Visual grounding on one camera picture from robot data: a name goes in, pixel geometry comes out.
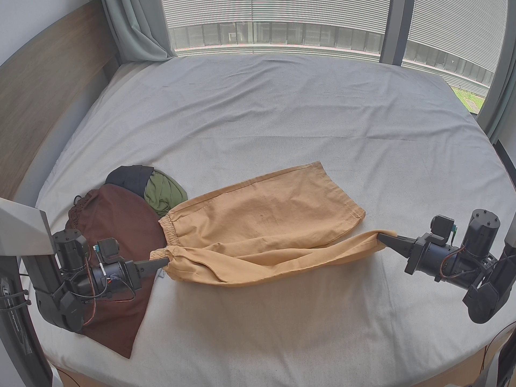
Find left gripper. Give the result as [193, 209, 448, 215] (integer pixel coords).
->
[92, 260, 144, 294]

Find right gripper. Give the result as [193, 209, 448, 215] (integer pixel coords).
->
[405, 235, 449, 278]

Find tan shorts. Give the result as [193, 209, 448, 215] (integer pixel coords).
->
[149, 161, 393, 284]

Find bed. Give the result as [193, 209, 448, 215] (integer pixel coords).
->
[0, 0, 516, 387]

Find brown shorts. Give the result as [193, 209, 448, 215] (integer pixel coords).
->
[66, 186, 168, 360]

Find green garment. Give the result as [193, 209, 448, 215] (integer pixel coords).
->
[143, 170, 189, 217]

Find black garment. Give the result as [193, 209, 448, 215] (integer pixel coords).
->
[106, 165, 156, 198]

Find grey-green curtain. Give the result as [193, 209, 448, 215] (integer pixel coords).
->
[97, 0, 178, 63]
[478, 0, 516, 146]

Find window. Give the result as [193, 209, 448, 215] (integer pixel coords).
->
[155, 0, 510, 116]

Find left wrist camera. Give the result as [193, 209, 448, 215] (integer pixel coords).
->
[94, 238, 120, 264]

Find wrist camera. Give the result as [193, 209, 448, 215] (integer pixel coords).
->
[431, 215, 459, 242]
[94, 238, 120, 264]

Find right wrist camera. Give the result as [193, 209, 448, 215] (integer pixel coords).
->
[431, 215, 459, 242]

